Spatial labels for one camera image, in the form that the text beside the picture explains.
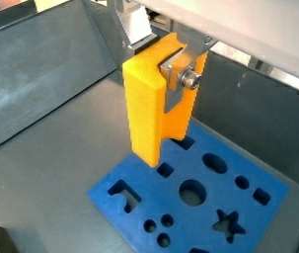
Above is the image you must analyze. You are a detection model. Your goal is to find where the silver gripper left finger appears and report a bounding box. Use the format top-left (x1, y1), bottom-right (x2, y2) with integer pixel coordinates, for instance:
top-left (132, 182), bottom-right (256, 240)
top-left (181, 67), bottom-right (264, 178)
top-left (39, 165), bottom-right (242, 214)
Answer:
top-left (108, 0), bottom-right (160, 56)

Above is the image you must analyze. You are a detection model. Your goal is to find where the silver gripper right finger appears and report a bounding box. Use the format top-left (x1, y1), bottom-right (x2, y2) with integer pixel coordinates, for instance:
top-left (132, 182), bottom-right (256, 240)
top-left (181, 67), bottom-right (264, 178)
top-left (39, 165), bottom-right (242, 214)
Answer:
top-left (158, 23), bottom-right (218, 113)

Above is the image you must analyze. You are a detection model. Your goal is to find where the yellow arch block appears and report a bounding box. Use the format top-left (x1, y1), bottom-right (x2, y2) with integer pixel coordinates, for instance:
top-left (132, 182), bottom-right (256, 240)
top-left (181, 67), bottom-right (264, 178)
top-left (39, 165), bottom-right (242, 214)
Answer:
top-left (124, 33), bottom-right (208, 167)

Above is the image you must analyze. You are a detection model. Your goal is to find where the blue foam shape board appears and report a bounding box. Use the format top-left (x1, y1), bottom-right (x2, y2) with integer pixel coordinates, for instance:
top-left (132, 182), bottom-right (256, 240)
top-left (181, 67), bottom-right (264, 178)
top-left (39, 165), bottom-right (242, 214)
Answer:
top-left (87, 123), bottom-right (289, 253)

